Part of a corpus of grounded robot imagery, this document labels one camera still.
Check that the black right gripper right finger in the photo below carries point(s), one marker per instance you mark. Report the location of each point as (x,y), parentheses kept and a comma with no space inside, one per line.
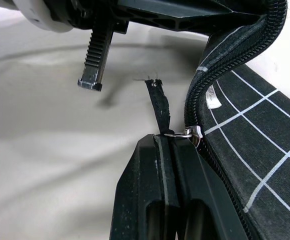
(197,185)

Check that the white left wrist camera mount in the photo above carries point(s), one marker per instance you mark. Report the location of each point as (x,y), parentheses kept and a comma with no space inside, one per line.
(43,15)

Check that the black white-grid zipper pouch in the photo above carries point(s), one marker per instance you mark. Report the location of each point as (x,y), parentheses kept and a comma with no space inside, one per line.
(257,140)

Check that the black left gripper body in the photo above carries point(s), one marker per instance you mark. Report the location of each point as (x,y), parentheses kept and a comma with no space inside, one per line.
(102,11)

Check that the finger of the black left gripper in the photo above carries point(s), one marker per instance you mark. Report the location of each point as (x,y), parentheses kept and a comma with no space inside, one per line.
(96,53)
(200,21)

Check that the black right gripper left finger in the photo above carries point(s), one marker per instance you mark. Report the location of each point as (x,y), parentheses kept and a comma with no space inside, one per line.
(140,190)

